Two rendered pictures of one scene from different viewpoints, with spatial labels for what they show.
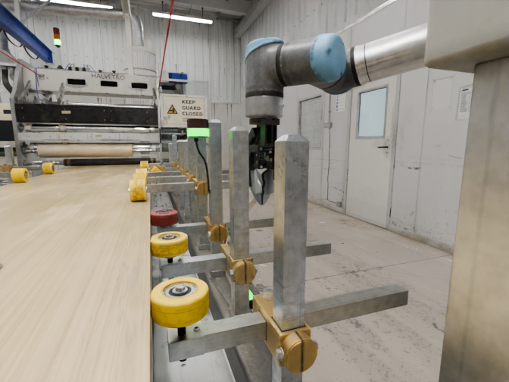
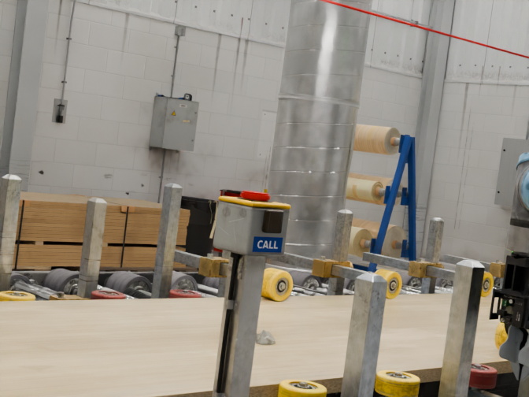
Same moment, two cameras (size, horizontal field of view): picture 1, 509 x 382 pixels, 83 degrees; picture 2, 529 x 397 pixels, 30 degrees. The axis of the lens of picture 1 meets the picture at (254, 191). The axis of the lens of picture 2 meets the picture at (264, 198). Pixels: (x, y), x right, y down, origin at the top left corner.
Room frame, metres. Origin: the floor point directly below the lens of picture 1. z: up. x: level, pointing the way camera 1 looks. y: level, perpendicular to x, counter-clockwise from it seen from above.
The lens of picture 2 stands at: (-0.36, -1.34, 1.29)
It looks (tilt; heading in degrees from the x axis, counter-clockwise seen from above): 3 degrees down; 66
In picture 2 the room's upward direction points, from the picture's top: 7 degrees clockwise
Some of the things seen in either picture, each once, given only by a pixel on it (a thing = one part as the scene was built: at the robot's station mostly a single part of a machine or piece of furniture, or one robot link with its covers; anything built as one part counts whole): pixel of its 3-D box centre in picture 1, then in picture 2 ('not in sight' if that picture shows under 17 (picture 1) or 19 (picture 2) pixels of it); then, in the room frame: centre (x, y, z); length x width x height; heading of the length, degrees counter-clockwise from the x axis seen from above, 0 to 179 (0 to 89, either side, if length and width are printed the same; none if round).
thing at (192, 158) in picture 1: (193, 183); not in sight; (1.34, 0.29, 0.93); 0.03 x 0.03 x 0.48; 20
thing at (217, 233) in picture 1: (213, 228); not in sight; (0.89, 0.13, 0.85); 0.13 x 0.06 x 0.05; 20
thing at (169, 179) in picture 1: (195, 178); not in sight; (1.38, 0.29, 0.95); 0.50 x 0.04 x 0.04; 110
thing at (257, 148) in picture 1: (265, 144); (525, 291); (0.70, -0.03, 1.11); 0.09 x 0.08 x 0.12; 20
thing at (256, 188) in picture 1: (258, 188); (510, 351); (0.70, -0.01, 1.00); 0.06 x 0.03 x 0.09; 20
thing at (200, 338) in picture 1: (301, 317); not in sight; (0.45, -0.08, 0.82); 0.43 x 0.03 x 0.04; 110
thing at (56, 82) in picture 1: (115, 158); not in sight; (3.17, 1.52, 0.95); 1.65 x 0.70 x 1.90; 110
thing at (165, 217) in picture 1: (164, 228); (473, 392); (0.85, 0.27, 0.85); 0.08 x 0.08 x 0.11
